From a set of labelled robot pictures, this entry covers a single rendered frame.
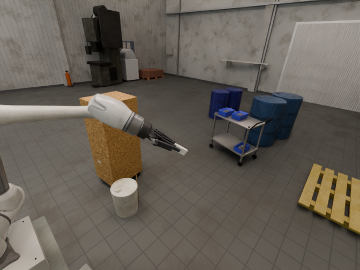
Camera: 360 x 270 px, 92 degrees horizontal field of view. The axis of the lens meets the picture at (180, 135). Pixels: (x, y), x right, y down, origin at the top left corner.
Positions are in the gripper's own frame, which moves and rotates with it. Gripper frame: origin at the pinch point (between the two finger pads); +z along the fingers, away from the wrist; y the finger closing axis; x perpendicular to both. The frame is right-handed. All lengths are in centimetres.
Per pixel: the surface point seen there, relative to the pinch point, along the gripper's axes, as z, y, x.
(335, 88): 554, 522, -270
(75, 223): -16, 74, 177
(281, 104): 203, 232, -75
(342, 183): 287, 111, -28
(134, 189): 21, 85, 110
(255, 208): 170, 84, 60
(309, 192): 233, 97, 7
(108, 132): -34, 118, 77
